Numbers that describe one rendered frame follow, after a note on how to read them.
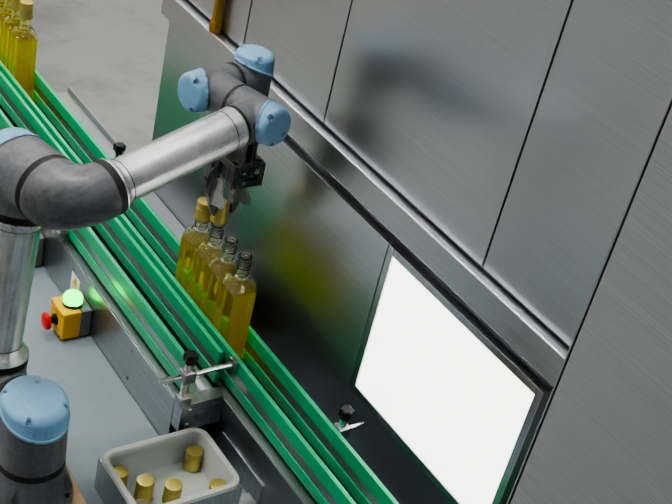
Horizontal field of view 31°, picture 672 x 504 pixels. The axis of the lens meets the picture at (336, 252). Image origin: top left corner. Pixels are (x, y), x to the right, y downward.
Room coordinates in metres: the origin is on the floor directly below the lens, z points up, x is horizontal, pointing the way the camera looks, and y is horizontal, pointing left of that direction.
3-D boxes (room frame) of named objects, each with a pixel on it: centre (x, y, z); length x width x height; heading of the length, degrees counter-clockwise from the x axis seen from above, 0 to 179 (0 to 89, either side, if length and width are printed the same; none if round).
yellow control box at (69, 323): (2.09, 0.53, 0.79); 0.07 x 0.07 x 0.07; 41
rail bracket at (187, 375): (1.81, 0.20, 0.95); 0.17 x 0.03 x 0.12; 131
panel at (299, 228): (1.88, -0.09, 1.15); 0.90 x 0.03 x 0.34; 41
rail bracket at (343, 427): (1.77, -0.11, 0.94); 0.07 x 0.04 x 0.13; 131
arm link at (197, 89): (1.95, 0.28, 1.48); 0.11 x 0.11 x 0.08; 53
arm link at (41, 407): (1.52, 0.43, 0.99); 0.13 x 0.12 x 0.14; 53
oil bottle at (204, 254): (2.06, 0.25, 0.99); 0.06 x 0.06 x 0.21; 42
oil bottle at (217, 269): (2.02, 0.21, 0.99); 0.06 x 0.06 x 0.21; 41
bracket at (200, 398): (1.83, 0.19, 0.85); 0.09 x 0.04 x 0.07; 131
